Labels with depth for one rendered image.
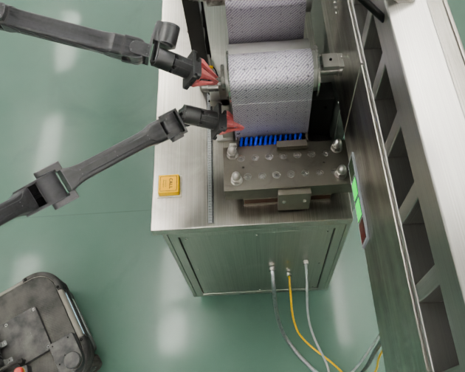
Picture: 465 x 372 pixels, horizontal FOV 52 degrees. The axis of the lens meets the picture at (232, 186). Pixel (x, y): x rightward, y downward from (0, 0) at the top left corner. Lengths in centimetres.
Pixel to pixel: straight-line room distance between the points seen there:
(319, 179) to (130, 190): 148
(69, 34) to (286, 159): 72
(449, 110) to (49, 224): 229
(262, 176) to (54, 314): 124
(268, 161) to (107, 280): 132
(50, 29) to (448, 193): 105
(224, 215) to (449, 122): 89
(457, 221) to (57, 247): 224
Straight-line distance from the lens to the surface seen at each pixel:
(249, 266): 195
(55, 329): 232
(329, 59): 142
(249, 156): 153
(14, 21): 142
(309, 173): 150
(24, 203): 132
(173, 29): 140
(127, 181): 278
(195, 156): 170
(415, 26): 101
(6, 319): 243
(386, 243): 108
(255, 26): 154
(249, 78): 137
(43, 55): 358
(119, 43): 137
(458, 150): 85
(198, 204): 161
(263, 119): 150
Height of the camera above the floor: 233
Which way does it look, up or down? 61 degrees down
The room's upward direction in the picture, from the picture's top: 8 degrees counter-clockwise
